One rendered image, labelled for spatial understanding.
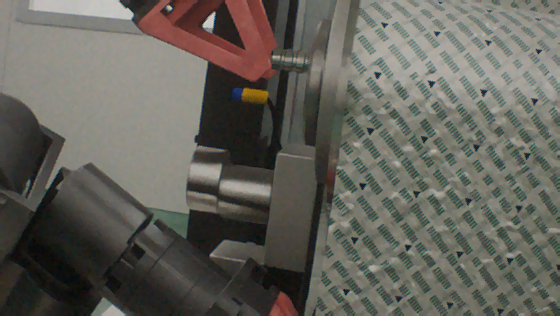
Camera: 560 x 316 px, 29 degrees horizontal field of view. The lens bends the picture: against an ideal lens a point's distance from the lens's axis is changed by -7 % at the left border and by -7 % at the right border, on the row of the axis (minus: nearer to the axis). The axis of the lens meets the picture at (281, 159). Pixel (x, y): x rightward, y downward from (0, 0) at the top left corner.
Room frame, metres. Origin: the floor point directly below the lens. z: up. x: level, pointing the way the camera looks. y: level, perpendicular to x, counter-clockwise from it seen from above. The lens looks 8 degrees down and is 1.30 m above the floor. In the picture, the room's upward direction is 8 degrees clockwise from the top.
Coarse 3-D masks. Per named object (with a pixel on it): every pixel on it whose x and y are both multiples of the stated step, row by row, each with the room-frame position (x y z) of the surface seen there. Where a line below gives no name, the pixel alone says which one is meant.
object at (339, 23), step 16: (336, 16) 0.63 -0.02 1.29; (336, 32) 0.62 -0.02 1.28; (336, 48) 0.62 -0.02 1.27; (336, 64) 0.61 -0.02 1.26; (336, 80) 0.61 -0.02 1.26; (320, 96) 0.61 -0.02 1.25; (320, 112) 0.61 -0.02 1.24; (320, 128) 0.62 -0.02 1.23; (320, 144) 0.62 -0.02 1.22; (320, 160) 0.63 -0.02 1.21; (320, 176) 0.64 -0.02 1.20
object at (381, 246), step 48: (336, 192) 0.61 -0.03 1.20; (384, 192) 0.60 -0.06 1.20; (336, 240) 0.60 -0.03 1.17; (384, 240) 0.60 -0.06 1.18; (432, 240) 0.60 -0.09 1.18; (480, 240) 0.60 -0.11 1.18; (528, 240) 0.59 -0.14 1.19; (336, 288) 0.60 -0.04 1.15; (384, 288) 0.60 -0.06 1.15; (432, 288) 0.60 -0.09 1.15; (480, 288) 0.60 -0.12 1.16; (528, 288) 0.59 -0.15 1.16
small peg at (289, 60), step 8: (280, 48) 0.69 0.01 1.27; (272, 56) 0.69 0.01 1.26; (280, 56) 0.69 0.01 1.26; (288, 56) 0.69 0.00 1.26; (296, 56) 0.69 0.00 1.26; (304, 56) 0.68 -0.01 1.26; (272, 64) 0.69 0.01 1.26; (280, 64) 0.69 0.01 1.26; (288, 64) 0.68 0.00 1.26; (296, 64) 0.68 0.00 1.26; (304, 64) 0.68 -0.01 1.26; (296, 72) 0.69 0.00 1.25; (304, 72) 0.69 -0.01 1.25
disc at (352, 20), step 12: (360, 0) 0.62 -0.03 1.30; (348, 12) 0.61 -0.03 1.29; (348, 24) 0.61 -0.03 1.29; (348, 36) 0.60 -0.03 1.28; (348, 48) 0.60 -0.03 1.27; (348, 60) 0.60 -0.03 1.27; (348, 72) 0.60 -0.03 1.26; (348, 84) 0.60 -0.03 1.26; (336, 96) 0.60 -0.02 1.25; (336, 108) 0.60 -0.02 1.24; (336, 120) 0.60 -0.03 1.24; (336, 132) 0.60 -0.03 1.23; (336, 144) 0.60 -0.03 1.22; (336, 156) 0.60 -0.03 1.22; (336, 168) 0.61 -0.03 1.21
